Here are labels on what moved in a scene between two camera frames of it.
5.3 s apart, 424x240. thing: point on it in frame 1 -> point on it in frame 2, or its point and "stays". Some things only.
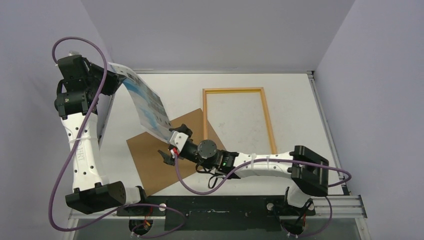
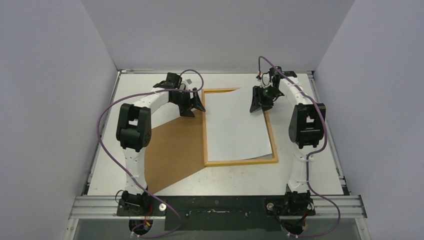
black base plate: (215, 213) stays
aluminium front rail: (347, 207) stays
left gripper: (115, 80) -> (186, 110)
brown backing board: (156, 174) stays
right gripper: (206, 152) -> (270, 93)
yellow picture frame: (261, 89) stays
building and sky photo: (149, 111) -> (234, 132)
